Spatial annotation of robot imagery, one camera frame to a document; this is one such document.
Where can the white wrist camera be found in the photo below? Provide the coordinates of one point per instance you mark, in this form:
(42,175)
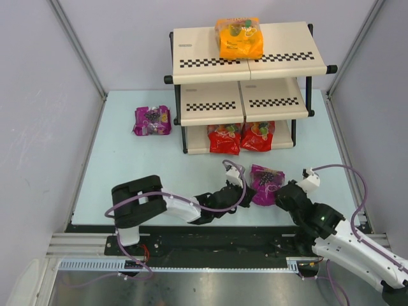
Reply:
(310,181)
(234,177)

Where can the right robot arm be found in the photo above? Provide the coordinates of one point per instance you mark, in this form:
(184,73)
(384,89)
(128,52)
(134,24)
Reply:
(327,233)

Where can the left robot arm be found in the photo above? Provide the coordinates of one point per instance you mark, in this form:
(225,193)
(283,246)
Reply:
(139,201)

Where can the red fruit gummy bag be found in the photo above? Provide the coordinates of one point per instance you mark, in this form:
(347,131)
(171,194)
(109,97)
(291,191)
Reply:
(224,138)
(258,136)

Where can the grey cable duct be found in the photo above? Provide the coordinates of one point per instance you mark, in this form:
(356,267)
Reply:
(285,265)

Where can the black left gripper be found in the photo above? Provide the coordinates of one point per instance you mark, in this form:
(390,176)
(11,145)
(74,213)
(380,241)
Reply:
(242,194)

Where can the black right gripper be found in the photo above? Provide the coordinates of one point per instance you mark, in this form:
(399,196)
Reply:
(287,196)

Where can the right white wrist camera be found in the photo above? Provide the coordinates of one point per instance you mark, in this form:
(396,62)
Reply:
(310,181)

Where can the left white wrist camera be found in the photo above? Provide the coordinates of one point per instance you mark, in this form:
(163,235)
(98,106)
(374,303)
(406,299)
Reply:
(234,177)

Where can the purple grape gummy bag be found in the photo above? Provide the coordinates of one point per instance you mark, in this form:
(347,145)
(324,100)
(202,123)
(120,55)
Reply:
(265,182)
(154,120)

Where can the beige three-tier shelf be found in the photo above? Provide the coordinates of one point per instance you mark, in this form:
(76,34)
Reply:
(277,87)

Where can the orange mango gummy bag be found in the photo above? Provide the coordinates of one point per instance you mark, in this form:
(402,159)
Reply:
(239,38)

